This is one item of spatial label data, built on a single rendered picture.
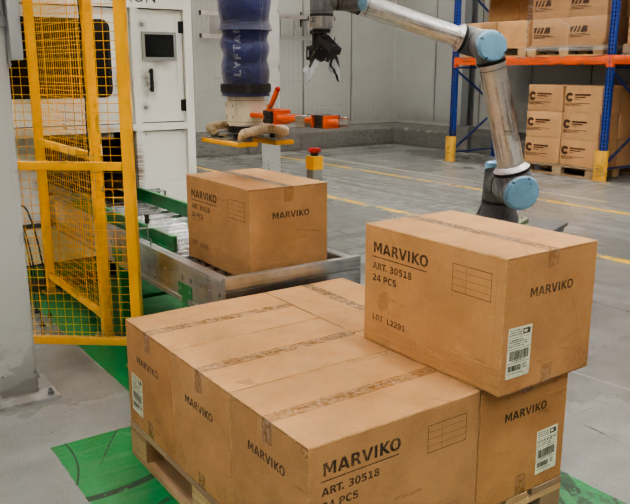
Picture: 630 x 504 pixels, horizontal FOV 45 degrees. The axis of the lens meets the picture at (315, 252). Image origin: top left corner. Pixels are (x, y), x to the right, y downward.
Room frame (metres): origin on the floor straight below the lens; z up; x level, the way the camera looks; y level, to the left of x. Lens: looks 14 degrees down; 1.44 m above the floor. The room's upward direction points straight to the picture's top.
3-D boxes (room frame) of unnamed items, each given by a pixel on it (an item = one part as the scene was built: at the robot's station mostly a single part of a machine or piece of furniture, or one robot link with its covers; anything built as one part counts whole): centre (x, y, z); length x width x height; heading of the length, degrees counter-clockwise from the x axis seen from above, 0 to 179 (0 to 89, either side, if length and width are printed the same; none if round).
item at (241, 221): (3.47, 0.28, 0.75); 0.60 x 0.40 x 0.40; 35
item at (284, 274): (3.17, 0.09, 0.58); 0.70 x 0.03 x 0.06; 125
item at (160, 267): (3.94, 1.02, 0.50); 2.31 x 0.05 x 0.19; 35
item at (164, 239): (4.27, 1.17, 0.60); 1.60 x 0.10 x 0.09; 35
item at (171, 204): (4.57, 0.74, 0.60); 1.60 x 0.10 x 0.09; 35
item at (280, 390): (2.45, -0.05, 0.34); 1.20 x 1.00 x 0.40; 35
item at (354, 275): (3.17, 0.08, 0.48); 0.70 x 0.03 x 0.15; 125
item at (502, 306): (2.32, -0.50, 0.74); 0.60 x 0.40 x 0.40; 35
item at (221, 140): (3.42, 0.39, 1.13); 0.34 x 0.10 x 0.05; 36
